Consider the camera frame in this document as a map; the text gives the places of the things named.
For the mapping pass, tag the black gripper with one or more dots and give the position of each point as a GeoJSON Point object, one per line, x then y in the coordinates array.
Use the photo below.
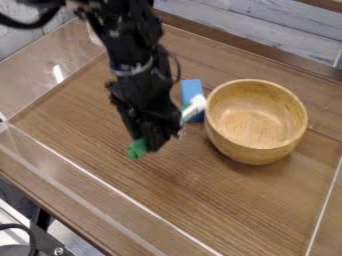
{"type": "Point", "coordinates": [140, 95]}

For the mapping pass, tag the green dry erase marker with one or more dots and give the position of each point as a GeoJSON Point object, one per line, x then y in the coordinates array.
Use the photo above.
{"type": "Point", "coordinates": [191, 110]}

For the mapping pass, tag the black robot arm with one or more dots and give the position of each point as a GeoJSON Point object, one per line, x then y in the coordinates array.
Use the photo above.
{"type": "Point", "coordinates": [130, 30]}

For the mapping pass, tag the brown wooden bowl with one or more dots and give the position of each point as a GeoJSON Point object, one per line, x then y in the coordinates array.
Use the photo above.
{"type": "Point", "coordinates": [255, 120]}

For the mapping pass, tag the blue rectangular block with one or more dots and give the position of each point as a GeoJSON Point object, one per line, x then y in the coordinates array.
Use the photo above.
{"type": "Point", "coordinates": [190, 88]}

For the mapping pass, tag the clear acrylic tray wall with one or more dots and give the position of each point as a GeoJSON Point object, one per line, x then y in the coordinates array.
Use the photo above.
{"type": "Point", "coordinates": [111, 220]}

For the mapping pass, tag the black metal table frame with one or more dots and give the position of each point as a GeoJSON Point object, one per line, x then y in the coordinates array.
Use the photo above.
{"type": "Point", "coordinates": [39, 218]}

